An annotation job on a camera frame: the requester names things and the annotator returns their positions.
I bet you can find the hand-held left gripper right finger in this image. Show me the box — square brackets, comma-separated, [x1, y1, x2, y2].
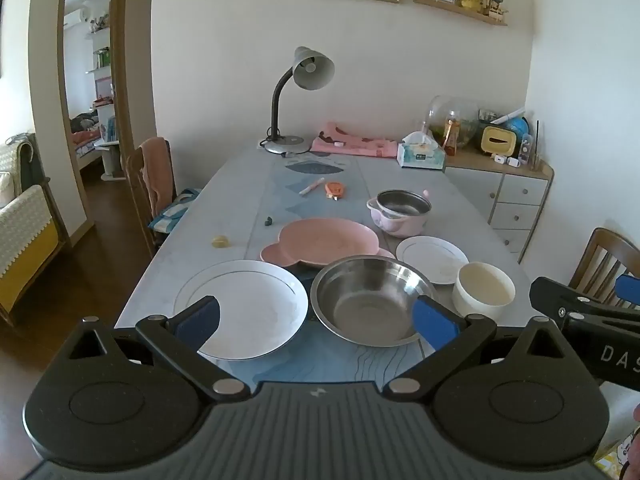
[382, 295, 563, 403]

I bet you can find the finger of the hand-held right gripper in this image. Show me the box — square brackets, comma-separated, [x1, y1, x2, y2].
[530, 276, 601, 329]
[616, 274, 640, 307]

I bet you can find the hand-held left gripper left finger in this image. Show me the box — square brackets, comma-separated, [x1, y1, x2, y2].
[65, 295, 251, 403]

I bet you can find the large white plate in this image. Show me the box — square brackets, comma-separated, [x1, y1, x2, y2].
[172, 259, 309, 361]

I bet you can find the cream bowl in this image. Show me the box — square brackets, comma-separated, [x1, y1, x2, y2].
[452, 261, 517, 321]

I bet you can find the stainless steel bowl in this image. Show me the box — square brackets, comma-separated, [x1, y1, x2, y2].
[310, 255, 441, 346]

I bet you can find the small white plate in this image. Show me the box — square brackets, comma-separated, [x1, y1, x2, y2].
[396, 235, 471, 286]

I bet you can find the pink pot with steel liner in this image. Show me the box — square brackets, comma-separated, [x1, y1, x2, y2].
[366, 189, 433, 238]

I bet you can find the pink bear-shaped plate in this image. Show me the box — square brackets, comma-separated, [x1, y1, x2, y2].
[260, 217, 396, 269]

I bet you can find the wooden slat-back chair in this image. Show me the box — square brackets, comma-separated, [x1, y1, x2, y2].
[567, 227, 640, 311]

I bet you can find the white sideboard with drawers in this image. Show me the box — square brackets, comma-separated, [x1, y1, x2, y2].
[442, 147, 555, 265]

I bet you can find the blue striped seat cushion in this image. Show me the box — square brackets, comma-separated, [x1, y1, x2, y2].
[149, 188, 202, 233]

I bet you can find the blue printed table runner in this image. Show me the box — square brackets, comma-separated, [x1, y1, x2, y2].
[235, 152, 451, 386]

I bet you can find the pink towel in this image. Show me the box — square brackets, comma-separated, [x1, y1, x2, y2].
[139, 136, 177, 221]

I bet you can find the yellow tissue holder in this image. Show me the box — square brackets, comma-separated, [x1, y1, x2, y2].
[480, 125, 519, 156]

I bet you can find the tissue box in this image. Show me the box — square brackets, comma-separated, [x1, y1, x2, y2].
[396, 131, 446, 170]

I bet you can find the orange drink bottle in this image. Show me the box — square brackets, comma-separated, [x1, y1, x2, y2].
[442, 111, 461, 157]

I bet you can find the pink printed cloth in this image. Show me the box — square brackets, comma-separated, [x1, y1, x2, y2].
[310, 121, 399, 159]

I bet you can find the sofa with white lace covers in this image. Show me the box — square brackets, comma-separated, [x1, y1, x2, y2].
[0, 132, 70, 328]

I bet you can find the large glass jar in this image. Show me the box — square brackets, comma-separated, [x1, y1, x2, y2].
[428, 95, 481, 148]

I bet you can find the bed with red bedding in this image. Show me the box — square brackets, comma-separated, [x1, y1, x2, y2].
[70, 115, 108, 158]

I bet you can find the grey gooseneck desk lamp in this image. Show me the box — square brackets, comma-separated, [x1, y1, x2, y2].
[259, 46, 336, 156]

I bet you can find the white air conditioner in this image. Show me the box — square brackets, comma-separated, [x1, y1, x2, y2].
[63, 8, 108, 28]

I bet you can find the wooden door frame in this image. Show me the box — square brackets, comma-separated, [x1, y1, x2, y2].
[59, 0, 135, 241]

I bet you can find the wooden wall shelf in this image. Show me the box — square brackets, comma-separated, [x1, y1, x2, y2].
[413, 0, 508, 27]

